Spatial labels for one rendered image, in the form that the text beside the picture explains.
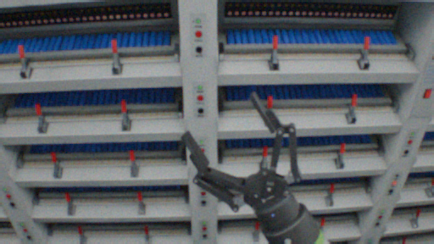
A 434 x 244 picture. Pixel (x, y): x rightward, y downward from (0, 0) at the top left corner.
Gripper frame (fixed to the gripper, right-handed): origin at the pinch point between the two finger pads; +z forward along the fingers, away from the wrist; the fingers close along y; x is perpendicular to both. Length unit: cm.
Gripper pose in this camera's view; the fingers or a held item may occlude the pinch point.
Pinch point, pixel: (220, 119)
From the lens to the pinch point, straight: 59.8
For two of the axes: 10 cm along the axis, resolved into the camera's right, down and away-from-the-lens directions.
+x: -2.1, 2.8, -9.4
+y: 8.2, -4.7, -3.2
